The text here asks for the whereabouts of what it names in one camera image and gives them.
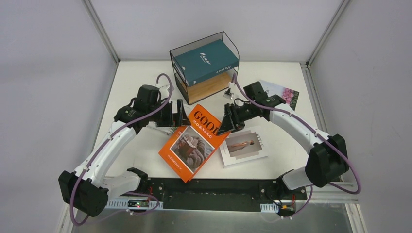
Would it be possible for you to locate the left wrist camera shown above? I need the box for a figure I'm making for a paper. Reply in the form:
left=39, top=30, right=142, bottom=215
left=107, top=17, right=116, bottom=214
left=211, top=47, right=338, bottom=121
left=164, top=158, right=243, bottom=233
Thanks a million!
left=156, top=84, right=174, bottom=96

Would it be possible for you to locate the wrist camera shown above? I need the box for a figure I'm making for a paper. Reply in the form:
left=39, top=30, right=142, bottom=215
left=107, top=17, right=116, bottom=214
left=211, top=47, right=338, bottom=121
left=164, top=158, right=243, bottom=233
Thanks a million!
left=223, top=88, right=234, bottom=100
left=156, top=84, right=174, bottom=96

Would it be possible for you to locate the orange Good Morning book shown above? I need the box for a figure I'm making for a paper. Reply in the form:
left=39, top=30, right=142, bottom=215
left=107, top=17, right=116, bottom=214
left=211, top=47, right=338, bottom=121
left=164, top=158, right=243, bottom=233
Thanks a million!
left=159, top=104, right=229, bottom=183

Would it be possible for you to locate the pink floral Designer Fate book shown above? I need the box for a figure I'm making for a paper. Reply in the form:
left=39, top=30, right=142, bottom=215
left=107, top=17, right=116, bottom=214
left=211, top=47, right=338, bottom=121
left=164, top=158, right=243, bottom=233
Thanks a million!
left=259, top=80, right=300, bottom=110

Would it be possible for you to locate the white Style magazine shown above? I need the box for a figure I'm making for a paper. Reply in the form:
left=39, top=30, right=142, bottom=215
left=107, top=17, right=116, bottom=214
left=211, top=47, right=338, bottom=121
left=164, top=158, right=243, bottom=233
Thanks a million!
left=220, top=126, right=269, bottom=167

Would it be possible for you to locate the teal Humor book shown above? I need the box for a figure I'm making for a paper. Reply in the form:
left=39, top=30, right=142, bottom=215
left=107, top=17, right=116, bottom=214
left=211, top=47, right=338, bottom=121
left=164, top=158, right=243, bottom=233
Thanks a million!
left=172, top=39, right=239, bottom=87

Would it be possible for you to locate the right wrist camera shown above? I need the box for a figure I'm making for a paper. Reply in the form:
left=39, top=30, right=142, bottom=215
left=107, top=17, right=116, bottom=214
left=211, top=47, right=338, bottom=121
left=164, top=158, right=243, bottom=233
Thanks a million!
left=223, top=88, right=234, bottom=100

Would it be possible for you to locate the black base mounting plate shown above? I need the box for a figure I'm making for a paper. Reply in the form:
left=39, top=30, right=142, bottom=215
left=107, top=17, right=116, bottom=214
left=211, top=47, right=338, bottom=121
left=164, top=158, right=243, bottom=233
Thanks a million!
left=138, top=178, right=308, bottom=212

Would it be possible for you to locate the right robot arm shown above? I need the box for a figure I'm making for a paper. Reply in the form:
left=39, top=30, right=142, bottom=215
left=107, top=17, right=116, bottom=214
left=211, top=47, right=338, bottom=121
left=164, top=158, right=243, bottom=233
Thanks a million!
left=216, top=82, right=349, bottom=199

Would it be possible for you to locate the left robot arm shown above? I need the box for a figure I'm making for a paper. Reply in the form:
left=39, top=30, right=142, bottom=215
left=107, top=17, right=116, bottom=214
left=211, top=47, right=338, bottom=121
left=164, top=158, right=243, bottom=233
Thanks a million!
left=58, top=84, right=190, bottom=217

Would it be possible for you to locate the aluminium frame rail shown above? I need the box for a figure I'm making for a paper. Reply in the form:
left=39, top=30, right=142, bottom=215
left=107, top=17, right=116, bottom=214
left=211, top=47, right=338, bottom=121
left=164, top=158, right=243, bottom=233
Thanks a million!
left=105, top=185, right=357, bottom=213

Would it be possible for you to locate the black wire wooden shelf rack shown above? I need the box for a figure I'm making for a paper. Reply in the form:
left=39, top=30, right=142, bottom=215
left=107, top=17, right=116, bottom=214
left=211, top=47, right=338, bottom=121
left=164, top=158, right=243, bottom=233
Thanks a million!
left=169, top=31, right=240, bottom=105

